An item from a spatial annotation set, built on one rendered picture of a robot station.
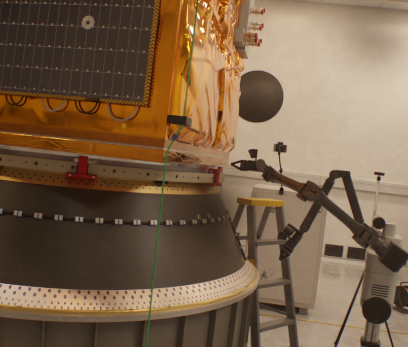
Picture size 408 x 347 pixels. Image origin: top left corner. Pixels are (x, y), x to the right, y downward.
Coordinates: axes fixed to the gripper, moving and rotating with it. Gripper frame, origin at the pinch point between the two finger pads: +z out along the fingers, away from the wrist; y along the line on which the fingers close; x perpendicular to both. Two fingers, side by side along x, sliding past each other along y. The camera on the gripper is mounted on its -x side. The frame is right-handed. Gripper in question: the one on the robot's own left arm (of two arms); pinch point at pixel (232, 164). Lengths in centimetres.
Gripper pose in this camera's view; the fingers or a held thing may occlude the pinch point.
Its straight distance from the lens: 292.4
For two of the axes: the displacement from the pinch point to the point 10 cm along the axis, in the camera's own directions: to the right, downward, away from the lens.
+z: -9.8, -1.1, 1.7
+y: -1.7, 0.1, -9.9
